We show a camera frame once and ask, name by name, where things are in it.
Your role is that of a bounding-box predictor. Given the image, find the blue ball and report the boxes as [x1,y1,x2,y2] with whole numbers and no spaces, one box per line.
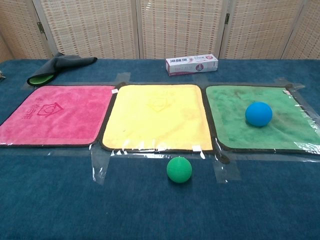
[244,101,273,128]

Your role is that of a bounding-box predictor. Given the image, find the yellow towel mat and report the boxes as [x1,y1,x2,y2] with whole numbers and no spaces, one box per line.
[99,83,216,153]

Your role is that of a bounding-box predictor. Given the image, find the green ball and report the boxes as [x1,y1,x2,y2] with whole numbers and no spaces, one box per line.
[166,156,193,184]

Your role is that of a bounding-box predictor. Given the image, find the green towel mat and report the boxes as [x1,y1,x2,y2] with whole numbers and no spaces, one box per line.
[203,84,320,156]

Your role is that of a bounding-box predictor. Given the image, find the pink towel mat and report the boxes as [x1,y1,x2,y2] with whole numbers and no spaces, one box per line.
[0,84,117,148]

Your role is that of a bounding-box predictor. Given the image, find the grey folded cloth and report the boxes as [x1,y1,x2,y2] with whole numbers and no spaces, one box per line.
[26,52,98,87]

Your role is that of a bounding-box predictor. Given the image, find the white toothpaste box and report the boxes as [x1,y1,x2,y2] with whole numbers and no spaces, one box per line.
[165,53,219,77]

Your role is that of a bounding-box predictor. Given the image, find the woven folding screen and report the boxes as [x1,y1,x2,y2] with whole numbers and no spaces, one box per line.
[0,0,320,64]

